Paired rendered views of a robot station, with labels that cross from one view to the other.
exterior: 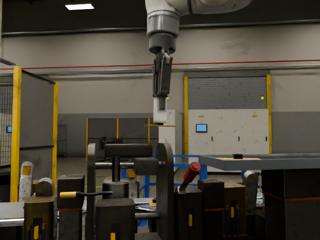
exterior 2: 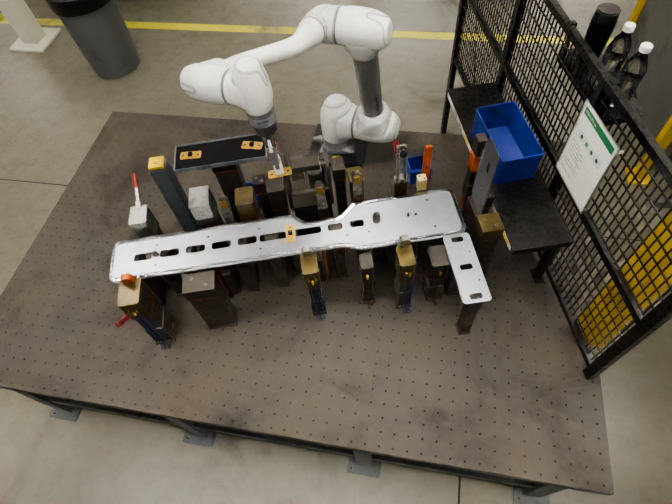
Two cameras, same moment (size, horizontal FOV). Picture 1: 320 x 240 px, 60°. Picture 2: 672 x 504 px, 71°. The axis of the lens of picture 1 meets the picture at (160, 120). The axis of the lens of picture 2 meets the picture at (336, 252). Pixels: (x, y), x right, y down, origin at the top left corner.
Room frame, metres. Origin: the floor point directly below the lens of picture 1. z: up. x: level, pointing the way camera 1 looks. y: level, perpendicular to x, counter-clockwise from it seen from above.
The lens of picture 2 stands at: (1.89, 0.37, 2.50)
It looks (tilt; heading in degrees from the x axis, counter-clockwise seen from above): 57 degrees down; 191
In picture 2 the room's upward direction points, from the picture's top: 8 degrees counter-clockwise
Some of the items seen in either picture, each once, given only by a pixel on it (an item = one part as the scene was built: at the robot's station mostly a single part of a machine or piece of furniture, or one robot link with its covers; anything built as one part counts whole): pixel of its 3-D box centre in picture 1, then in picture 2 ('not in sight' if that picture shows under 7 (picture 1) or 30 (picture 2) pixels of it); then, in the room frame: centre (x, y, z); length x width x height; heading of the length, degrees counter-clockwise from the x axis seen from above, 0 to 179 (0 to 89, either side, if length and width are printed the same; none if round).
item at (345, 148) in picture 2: not in sight; (334, 138); (0.09, 0.11, 0.75); 0.22 x 0.18 x 0.06; 89
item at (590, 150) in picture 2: not in sight; (586, 158); (0.76, 1.03, 1.30); 0.23 x 0.02 x 0.31; 12
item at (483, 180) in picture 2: not in sight; (483, 178); (0.73, 0.73, 1.17); 0.12 x 0.01 x 0.34; 12
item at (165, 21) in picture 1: (163, 28); (261, 113); (0.76, -0.01, 1.51); 0.09 x 0.09 x 0.06
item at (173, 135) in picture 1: (171, 134); not in sight; (9.78, -0.40, 1.22); 2.40 x 0.54 x 2.45; 170
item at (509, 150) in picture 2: not in sight; (505, 142); (0.48, 0.85, 1.10); 0.30 x 0.17 x 0.13; 13
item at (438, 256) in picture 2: not in sight; (435, 277); (0.96, 0.58, 0.84); 0.12 x 0.07 x 0.28; 12
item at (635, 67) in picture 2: not in sight; (631, 75); (0.64, 1.10, 1.53); 0.07 x 0.07 x 0.20
